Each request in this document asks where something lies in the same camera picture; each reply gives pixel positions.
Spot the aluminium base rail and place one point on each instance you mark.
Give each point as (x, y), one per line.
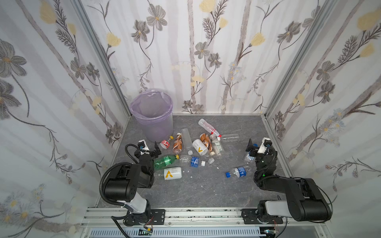
(174, 217)

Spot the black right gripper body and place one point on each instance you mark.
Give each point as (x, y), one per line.
(256, 150)

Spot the small white label yellow-chevron bottle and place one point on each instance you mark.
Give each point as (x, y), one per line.
(200, 147)

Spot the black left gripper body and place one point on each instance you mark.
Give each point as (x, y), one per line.
(150, 152)

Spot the brown Nescafe bottle left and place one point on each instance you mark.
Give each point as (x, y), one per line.
(178, 144)

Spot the crushed blue label water bottle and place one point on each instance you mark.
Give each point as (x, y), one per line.
(193, 161)

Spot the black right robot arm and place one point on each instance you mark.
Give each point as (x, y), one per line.
(304, 200)

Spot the brown Nescafe bottle right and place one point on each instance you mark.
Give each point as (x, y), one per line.
(207, 142)

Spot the frosted clear tall bottle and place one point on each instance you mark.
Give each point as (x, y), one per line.
(187, 142)

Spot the white bottle red cap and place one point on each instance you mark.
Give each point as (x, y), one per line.
(209, 128)

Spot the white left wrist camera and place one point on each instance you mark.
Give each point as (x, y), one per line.
(143, 145)

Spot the green soda bottle yellow cap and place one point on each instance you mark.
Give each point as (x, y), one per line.
(165, 161)

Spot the white cable duct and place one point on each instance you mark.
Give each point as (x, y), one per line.
(201, 232)

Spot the large white label yellow-chevron bottle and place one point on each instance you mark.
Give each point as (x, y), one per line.
(169, 173)

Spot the blue cap water bottle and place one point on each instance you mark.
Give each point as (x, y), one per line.
(239, 172)

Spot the brown nescafe bottle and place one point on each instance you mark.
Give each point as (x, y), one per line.
(178, 144)
(207, 142)

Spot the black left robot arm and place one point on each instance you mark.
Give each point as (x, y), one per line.
(119, 186)

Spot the clear bottle white cap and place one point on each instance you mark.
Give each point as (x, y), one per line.
(230, 137)

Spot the red label cola bottle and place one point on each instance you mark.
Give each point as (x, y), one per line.
(165, 144)

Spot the purple lined mesh trash bin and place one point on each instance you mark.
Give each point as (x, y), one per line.
(153, 110)

